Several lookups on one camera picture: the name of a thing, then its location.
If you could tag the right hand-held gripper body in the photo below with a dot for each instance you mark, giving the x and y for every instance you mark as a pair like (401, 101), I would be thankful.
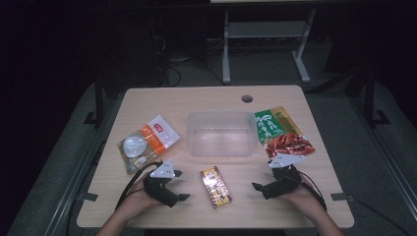
(283, 183)

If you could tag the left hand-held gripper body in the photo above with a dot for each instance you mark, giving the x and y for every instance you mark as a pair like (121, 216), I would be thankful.
(157, 190)

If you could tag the small yellow box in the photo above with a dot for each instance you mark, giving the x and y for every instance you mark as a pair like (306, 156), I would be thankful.
(215, 187)

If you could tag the orange and white food packet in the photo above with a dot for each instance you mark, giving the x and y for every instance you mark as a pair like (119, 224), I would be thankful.
(149, 141)

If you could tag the green and red food packet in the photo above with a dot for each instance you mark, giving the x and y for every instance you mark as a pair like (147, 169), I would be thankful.
(282, 134)

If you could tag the clear plastic container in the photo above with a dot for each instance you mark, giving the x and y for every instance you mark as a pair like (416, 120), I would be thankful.
(222, 134)

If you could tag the person's right hand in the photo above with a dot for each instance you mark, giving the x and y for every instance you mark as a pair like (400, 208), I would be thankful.
(303, 200)

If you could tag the person's left hand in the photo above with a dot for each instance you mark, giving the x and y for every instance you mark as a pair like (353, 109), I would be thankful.
(134, 201)

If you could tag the round table grommet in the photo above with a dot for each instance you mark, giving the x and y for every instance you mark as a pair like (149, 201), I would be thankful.
(247, 98)

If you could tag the black metal stand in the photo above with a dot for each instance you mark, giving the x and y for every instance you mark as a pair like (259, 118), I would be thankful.
(370, 98)
(99, 101)

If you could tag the white metal stand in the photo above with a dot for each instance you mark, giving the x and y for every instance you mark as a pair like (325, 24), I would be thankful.
(265, 29)

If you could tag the black table edge bracket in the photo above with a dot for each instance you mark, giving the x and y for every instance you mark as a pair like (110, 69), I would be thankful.
(342, 197)
(88, 197)

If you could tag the aluminium rail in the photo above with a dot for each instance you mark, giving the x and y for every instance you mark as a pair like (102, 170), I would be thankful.
(387, 157)
(70, 193)

